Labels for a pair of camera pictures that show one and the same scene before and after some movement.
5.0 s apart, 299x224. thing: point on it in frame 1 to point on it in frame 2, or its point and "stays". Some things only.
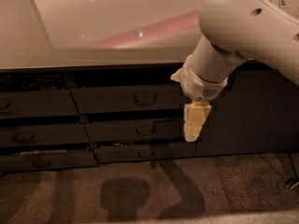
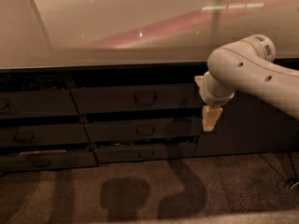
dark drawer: (47, 161) stays
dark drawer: (138, 99) stays
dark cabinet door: (258, 112) stays
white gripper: (199, 86) to (209, 96)
